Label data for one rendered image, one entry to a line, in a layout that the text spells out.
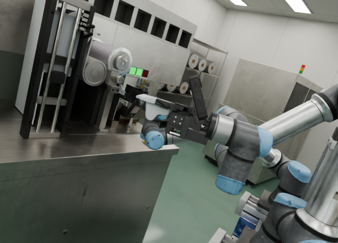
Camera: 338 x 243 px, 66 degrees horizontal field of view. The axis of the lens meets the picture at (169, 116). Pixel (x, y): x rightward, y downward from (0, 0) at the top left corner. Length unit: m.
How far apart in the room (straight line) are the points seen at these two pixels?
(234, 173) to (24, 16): 1.19
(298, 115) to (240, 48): 5.35
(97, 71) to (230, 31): 5.31
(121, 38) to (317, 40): 4.43
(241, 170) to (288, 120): 0.23
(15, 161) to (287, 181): 1.17
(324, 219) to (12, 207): 0.97
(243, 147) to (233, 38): 5.68
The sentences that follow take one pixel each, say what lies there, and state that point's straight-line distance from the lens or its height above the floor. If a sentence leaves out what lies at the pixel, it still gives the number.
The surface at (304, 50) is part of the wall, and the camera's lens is 5.66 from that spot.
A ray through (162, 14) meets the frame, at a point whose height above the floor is 1.61.
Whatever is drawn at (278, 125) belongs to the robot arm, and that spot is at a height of 1.26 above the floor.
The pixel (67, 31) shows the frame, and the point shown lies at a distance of 1.08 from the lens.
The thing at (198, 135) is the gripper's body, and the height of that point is 1.19.
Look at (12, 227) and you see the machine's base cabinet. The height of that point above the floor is 0.62.
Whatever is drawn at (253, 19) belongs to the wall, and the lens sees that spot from 6.22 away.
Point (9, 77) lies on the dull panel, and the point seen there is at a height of 1.02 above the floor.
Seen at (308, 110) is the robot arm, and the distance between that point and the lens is 0.85.
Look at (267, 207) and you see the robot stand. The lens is 1.42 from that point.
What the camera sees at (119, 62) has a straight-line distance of 1.32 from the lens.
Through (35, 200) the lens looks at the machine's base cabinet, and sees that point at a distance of 1.11.
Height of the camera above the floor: 1.35
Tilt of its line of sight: 12 degrees down
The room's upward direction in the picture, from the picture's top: 18 degrees clockwise
